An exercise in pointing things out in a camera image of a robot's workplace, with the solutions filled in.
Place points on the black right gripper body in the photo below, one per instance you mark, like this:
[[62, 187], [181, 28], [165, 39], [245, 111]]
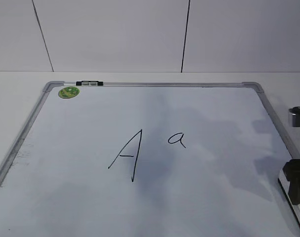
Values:
[[292, 168]]

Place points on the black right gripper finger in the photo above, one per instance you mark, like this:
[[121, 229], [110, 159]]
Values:
[[294, 191]]

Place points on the white board eraser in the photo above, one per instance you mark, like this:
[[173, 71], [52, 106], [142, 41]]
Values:
[[284, 183]]

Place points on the black marker clip holder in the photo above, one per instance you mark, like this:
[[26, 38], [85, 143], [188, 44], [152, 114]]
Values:
[[89, 83]]

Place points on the round green magnet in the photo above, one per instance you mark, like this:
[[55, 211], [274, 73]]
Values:
[[68, 92]]

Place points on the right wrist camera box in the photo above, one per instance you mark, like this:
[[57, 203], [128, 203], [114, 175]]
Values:
[[294, 117]]

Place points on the white board with aluminium frame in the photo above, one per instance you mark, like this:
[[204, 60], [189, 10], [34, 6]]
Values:
[[148, 160]]

